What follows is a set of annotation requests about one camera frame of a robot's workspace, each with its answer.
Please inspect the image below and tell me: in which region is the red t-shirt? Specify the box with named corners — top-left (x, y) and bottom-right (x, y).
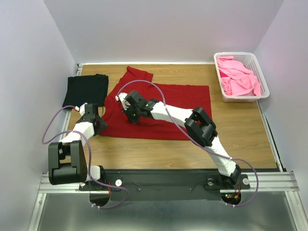
top-left (100, 66), bottom-right (212, 141)

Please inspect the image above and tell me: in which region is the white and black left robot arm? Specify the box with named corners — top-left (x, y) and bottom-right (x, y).
top-left (48, 103), bottom-right (107, 190)

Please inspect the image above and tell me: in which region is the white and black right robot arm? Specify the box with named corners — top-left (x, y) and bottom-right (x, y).
top-left (116, 90), bottom-right (241, 188)

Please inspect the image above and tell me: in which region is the folded black t-shirt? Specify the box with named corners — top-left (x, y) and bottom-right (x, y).
top-left (62, 74), bottom-right (109, 107)

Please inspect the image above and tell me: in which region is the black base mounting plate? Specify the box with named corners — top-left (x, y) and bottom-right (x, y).
top-left (80, 169), bottom-right (250, 206)

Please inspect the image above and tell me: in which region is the pink t-shirt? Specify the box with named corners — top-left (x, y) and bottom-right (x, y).
top-left (217, 56), bottom-right (262, 96)

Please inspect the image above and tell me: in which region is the white plastic laundry basket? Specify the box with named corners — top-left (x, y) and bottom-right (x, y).
top-left (214, 52), bottom-right (270, 103)

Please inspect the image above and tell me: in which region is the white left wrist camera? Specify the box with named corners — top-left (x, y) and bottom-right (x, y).
top-left (74, 103), bottom-right (87, 116)

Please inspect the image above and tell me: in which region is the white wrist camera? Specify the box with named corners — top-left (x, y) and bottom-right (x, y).
top-left (115, 92), bottom-right (127, 108)
top-left (74, 103), bottom-right (87, 116)

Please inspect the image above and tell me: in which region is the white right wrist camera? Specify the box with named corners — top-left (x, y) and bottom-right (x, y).
top-left (115, 92), bottom-right (127, 108)

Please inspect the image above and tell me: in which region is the aluminium table frame rail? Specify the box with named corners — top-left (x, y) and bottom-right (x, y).
top-left (40, 67), bottom-right (307, 231)

